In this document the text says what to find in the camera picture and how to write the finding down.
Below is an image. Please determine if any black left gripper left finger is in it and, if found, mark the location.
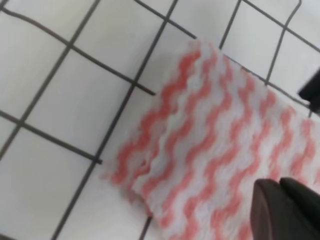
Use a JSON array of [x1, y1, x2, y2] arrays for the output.
[[250, 179, 320, 240]]

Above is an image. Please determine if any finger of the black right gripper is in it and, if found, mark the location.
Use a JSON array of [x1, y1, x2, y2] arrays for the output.
[[298, 72, 320, 110]]

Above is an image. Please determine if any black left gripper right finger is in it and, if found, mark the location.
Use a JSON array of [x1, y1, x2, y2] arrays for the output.
[[279, 177, 320, 220]]

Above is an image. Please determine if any pink wavy-striped towel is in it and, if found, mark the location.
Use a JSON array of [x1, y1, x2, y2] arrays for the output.
[[104, 40, 320, 240]]

